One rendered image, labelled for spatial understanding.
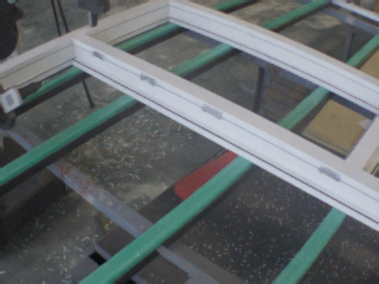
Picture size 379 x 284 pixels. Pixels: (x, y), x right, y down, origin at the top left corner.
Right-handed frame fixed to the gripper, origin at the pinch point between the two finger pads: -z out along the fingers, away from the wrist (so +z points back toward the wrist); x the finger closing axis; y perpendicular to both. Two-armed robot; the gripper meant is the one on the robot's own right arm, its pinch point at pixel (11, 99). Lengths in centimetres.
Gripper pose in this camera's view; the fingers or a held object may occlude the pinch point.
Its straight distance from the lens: 109.4
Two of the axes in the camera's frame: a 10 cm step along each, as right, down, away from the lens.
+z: -3.6, 3.4, -8.7
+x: -4.5, -8.8, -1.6
